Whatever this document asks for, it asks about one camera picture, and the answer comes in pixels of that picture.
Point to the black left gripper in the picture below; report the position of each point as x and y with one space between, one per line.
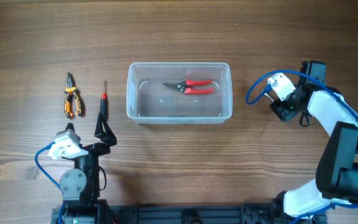
107 138

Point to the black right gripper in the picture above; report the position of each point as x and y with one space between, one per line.
279 109

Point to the red handled snips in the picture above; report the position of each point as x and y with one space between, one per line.
191 87

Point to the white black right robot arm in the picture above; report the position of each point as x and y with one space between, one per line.
336 181

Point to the clear plastic container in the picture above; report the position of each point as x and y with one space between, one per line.
148 101

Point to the black red precision screwdriver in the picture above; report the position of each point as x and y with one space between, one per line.
104 102

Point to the orange black pliers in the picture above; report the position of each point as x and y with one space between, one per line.
73 103

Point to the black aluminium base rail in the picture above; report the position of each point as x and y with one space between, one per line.
257 213

